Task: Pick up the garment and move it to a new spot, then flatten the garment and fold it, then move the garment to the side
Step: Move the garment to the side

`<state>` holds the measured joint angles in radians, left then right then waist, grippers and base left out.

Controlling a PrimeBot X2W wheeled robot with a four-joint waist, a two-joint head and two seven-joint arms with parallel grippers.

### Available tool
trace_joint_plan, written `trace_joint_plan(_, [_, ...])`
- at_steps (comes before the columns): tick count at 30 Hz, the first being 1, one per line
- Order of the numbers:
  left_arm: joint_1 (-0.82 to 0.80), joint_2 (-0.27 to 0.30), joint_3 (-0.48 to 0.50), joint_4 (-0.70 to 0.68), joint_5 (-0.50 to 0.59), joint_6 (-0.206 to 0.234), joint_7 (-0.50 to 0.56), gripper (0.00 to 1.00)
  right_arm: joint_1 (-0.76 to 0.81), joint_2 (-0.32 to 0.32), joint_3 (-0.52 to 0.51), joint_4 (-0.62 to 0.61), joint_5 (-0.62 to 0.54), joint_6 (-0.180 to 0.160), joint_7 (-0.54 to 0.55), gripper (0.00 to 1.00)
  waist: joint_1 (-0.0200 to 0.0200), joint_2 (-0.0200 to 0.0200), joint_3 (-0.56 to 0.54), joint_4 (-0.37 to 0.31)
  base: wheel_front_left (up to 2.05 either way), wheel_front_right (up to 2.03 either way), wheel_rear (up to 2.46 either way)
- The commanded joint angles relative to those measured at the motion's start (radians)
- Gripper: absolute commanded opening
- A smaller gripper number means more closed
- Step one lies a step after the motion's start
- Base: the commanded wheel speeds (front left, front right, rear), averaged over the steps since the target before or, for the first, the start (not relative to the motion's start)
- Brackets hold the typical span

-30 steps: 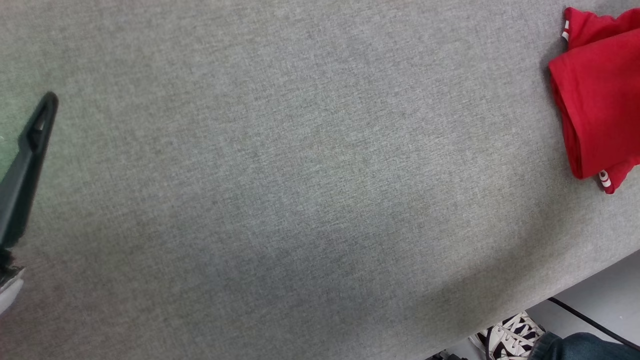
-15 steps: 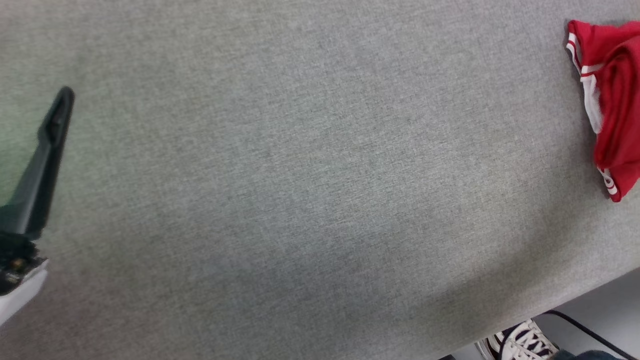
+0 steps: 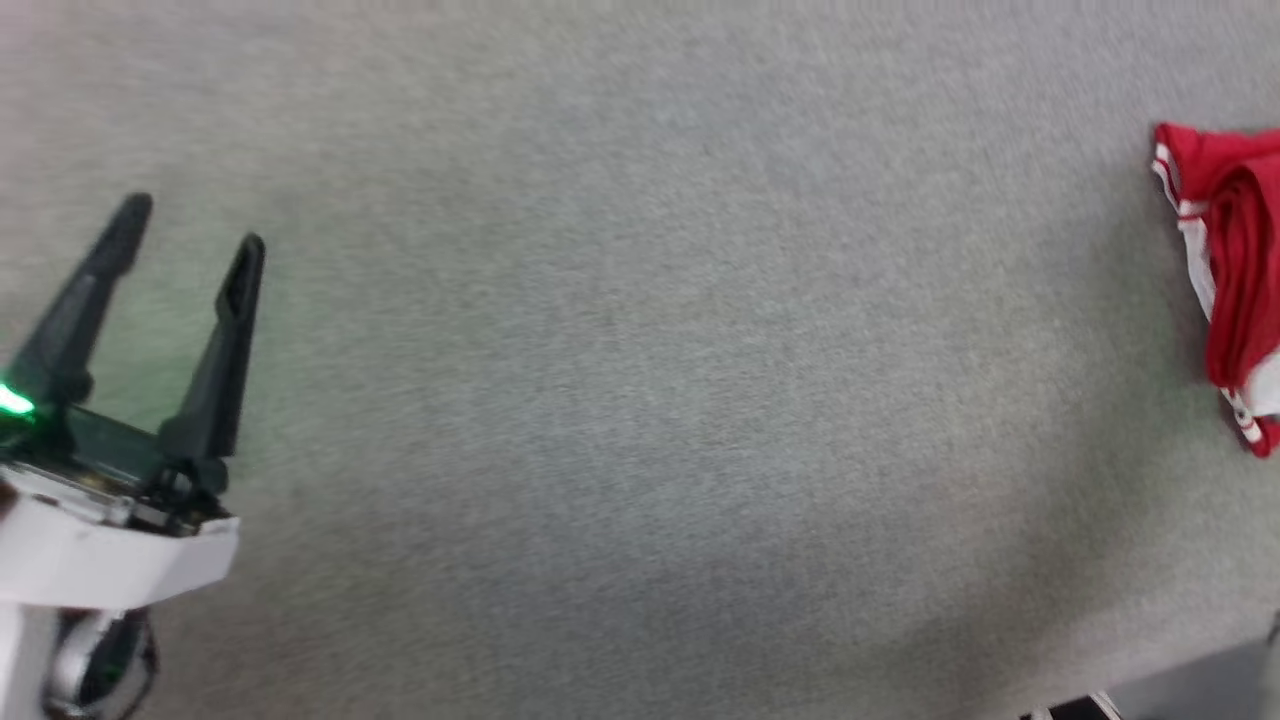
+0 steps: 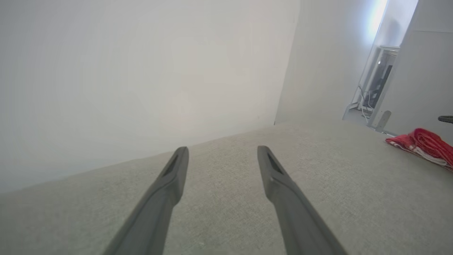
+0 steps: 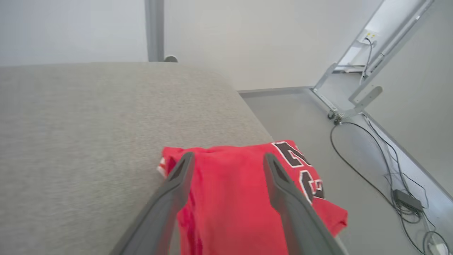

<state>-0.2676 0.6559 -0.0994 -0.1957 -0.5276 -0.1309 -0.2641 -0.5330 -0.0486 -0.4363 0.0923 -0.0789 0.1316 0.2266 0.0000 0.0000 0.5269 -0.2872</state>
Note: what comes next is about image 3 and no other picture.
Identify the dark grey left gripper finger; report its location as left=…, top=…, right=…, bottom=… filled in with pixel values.
left=157, top=233, right=268, bottom=492
left=4, top=193, right=155, bottom=408

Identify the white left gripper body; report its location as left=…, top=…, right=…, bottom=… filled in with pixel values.
left=0, top=384, right=242, bottom=611

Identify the red white Bulls jersey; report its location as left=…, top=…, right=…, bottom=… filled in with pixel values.
left=1150, top=122, right=1280, bottom=460

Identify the grey fabric sofa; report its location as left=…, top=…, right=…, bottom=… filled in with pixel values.
left=0, top=0, right=1280, bottom=720

